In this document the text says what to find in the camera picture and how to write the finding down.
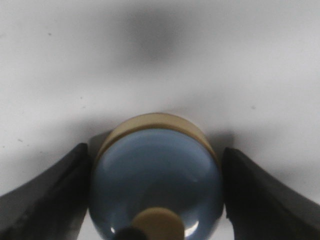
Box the blue and cream call bell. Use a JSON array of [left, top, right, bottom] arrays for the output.
[[89, 113, 223, 240]]

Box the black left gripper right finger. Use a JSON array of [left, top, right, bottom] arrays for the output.
[[222, 148, 320, 240]]

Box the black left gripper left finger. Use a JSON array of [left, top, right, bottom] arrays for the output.
[[0, 143, 92, 240]]

